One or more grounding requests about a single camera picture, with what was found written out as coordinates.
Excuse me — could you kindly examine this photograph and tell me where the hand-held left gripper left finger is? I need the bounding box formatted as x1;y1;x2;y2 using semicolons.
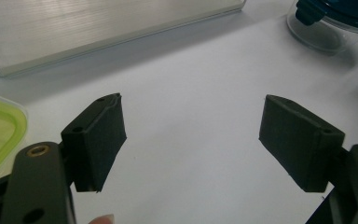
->
61;92;128;193

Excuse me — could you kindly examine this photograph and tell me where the white wire basket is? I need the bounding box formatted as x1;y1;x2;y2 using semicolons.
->
0;0;247;78

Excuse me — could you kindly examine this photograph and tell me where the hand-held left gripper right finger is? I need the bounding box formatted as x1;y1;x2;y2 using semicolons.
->
258;94;346;193

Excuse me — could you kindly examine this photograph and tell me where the round container dark blue lid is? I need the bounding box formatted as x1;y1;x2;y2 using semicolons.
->
286;0;358;56

